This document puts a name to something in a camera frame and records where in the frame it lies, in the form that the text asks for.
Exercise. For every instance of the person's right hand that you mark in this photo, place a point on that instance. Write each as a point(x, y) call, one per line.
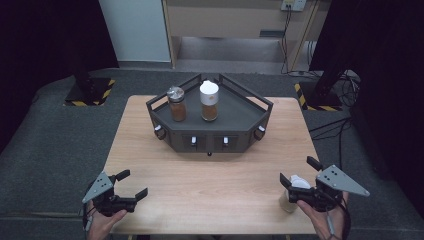
point(320, 221)

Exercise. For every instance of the white lid jar brown powder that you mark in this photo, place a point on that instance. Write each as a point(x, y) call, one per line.
point(209, 111)

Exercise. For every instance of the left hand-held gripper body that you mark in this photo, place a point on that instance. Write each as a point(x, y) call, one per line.
point(100, 188)

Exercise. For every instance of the white wall panel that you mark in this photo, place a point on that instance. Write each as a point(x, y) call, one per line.
point(136, 30)

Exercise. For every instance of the dark grey spice rack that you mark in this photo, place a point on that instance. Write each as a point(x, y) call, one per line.
point(233, 113)

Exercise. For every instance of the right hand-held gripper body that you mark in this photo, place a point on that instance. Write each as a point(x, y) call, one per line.
point(336, 181)

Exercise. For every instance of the white lid jar pale powder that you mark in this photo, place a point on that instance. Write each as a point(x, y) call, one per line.
point(287, 205)

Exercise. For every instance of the dark curtain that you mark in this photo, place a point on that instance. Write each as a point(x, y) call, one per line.
point(390, 66)
point(40, 40)

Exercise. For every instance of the wall power outlet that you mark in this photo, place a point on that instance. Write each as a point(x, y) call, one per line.
point(293, 4)

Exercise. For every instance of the silver lid spice jar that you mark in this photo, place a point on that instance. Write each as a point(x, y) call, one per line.
point(178, 111)

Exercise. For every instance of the black hook white tip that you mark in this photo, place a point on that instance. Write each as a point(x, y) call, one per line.
point(260, 131)
point(225, 140)
point(158, 130)
point(193, 140)

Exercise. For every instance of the person's left hand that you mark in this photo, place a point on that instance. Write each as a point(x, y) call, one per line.
point(101, 226)

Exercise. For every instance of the black stand striped base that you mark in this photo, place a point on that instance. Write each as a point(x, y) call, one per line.
point(320, 95)
point(87, 90)

